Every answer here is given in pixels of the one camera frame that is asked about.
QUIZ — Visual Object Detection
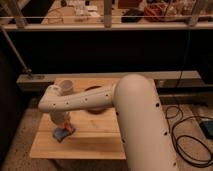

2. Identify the orange pepper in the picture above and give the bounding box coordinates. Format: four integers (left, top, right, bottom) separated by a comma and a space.
64, 122, 74, 133

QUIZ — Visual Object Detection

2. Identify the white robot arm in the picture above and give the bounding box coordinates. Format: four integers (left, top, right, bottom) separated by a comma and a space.
38, 74, 179, 171

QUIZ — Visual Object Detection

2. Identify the wooden board table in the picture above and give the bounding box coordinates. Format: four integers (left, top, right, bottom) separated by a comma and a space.
29, 77, 157, 160

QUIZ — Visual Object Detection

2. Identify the metal diagonal pole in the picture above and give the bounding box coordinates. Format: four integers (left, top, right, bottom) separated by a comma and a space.
0, 26, 33, 79

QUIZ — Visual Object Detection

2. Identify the black power adapter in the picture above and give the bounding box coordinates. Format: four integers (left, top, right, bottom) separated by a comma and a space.
200, 120, 213, 139

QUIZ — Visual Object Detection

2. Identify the metal railing frame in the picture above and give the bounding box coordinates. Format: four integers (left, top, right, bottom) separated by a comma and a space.
0, 0, 213, 31

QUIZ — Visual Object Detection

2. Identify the black floor cable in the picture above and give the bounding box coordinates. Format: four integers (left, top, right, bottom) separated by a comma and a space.
165, 28, 213, 168

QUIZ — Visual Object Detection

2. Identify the orange cable bundle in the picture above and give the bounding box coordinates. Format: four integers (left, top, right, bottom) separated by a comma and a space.
143, 2, 174, 23

